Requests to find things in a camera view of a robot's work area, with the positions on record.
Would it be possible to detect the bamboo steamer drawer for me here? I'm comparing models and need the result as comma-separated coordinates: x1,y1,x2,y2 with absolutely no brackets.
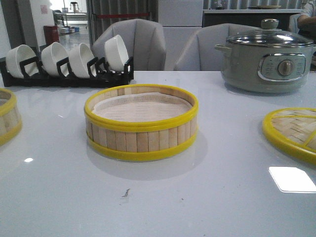
84,84,198,161
0,88,22,146

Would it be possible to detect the yellow bamboo steamer lid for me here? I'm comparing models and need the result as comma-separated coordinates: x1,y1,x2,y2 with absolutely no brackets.
262,107,316,165

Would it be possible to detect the seated person in white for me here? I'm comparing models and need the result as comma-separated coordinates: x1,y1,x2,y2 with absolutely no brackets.
297,0,316,29

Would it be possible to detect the white cabinet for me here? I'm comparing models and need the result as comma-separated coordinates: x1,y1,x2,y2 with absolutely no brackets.
158,0,203,71

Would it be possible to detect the white steamer liner cloth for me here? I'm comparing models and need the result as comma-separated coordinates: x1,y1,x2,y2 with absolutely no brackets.
92,92,192,122

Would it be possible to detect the red box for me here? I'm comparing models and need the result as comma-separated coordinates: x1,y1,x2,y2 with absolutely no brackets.
43,25,59,45

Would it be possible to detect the grey-green electric cooking pot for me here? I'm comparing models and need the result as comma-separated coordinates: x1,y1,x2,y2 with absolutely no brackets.
214,43,316,93

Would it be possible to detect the white bowl far left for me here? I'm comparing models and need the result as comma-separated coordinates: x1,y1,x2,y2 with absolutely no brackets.
5,44,36,79

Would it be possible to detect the black bowl rack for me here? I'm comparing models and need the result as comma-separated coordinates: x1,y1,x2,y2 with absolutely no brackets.
0,56,134,88

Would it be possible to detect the dark sideboard counter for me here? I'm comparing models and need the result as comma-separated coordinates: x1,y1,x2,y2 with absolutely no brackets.
202,9,301,30

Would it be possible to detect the white bowl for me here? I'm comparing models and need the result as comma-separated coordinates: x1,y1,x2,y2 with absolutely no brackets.
104,35,129,72
5,44,36,79
68,43,95,79
41,42,68,77

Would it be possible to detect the glass pot lid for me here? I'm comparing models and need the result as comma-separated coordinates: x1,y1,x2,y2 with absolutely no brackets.
227,18,314,47

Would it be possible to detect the right grey armchair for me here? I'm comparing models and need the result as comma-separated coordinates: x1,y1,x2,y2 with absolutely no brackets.
173,23,256,71

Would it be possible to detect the white bowl rightmost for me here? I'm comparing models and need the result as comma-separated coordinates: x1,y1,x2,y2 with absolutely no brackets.
104,35,129,72

